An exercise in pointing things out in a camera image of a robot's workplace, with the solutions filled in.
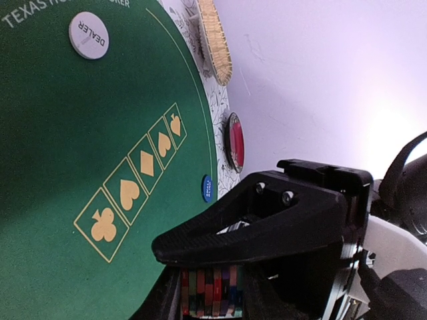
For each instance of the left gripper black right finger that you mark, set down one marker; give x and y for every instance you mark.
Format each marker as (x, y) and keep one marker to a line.
(300, 207)

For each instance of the blue small blind button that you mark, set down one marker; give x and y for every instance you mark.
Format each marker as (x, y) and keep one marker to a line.
(207, 188)

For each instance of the round green poker mat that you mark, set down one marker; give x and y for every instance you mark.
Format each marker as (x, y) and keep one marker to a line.
(98, 157)

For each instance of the floral patterned tablecloth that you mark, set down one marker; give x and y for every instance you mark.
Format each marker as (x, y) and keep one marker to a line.
(183, 15)

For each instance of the red floral round box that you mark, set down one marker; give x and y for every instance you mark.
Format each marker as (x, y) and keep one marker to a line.
(234, 141)

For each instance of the round woven bamboo tray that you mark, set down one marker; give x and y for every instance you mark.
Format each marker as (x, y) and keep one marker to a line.
(216, 53)

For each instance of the white dealer button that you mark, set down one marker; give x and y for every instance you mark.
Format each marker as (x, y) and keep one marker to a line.
(88, 35)

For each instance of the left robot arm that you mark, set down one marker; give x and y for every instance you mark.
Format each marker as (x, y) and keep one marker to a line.
(385, 277)

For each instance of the multicolour poker chip stack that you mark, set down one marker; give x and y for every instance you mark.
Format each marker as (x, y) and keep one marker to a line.
(212, 293)

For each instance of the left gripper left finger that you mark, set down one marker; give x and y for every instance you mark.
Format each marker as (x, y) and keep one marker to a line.
(261, 300)

